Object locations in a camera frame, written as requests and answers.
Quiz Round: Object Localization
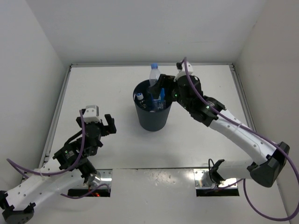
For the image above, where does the right aluminium frame rail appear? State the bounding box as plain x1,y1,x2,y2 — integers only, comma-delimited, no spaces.
229,63,256,131

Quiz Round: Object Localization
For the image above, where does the dark grey plastic bin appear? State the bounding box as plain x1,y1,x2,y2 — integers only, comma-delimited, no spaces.
133,80,171,132

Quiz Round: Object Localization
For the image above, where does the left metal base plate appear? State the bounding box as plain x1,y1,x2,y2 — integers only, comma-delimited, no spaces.
84,169,113,188

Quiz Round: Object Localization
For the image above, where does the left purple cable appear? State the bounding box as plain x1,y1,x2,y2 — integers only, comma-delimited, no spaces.
6,109,110,199

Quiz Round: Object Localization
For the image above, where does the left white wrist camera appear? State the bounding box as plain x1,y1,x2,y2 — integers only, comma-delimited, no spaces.
78,105,101,124

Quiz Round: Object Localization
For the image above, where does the tall blue cap bottle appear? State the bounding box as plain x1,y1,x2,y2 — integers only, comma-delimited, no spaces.
147,63,167,111

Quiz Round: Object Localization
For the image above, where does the left aluminium frame rail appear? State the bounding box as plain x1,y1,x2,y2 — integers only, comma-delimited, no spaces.
39,64,72,168

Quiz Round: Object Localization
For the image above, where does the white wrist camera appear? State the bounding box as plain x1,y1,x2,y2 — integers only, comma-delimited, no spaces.
78,105,101,124
176,61,193,77

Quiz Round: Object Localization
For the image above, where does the black thin cable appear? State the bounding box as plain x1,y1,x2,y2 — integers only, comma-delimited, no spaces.
207,158,221,187

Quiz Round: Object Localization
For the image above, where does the metal base plate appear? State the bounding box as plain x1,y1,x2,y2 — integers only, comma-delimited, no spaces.
193,168,238,190
84,169,113,188

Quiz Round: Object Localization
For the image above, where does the clear crushed plastic bottle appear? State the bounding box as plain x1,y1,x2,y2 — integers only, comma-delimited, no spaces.
136,93,148,111

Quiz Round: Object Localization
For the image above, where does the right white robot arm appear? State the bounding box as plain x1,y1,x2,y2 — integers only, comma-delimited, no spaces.
148,74,290,188

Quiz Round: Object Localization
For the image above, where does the aluminium frame rail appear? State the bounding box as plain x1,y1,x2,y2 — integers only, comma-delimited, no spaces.
229,63,256,131
39,64,72,168

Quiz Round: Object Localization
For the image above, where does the purple cable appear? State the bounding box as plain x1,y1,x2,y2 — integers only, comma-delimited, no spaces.
6,109,110,199
182,56,299,221

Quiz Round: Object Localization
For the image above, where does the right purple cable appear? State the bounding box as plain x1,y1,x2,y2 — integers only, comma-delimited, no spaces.
182,56,299,221

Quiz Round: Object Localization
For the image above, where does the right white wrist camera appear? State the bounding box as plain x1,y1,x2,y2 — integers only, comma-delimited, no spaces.
176,61,193,77

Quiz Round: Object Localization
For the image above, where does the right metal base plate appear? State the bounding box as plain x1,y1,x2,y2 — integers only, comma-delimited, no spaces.
193,168,238,190

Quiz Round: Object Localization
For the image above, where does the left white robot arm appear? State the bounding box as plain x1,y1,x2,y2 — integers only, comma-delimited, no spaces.
0,111,116,224

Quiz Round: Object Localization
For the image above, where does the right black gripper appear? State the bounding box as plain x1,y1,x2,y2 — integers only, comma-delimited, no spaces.
150,74,192,112

